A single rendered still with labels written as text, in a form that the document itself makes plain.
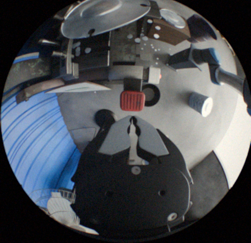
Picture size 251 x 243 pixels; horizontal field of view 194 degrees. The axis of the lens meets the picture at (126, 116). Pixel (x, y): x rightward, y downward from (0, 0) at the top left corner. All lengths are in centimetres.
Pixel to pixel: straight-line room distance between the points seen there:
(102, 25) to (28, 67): 33
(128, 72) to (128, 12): 22
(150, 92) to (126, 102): 81
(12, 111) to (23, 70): 96
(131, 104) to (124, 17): 25
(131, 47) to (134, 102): 23
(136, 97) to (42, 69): 44
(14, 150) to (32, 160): 38
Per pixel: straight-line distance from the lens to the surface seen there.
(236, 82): 48
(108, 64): 27
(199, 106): 119
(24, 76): 41
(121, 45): 35
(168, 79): 108
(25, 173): 158
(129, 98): 20
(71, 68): 30
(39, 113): 145
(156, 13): 29
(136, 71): 32
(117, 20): 24
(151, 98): 102
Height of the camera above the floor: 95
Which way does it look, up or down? 61 degrees down
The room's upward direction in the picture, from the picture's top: 174 degrees counter-clockwise
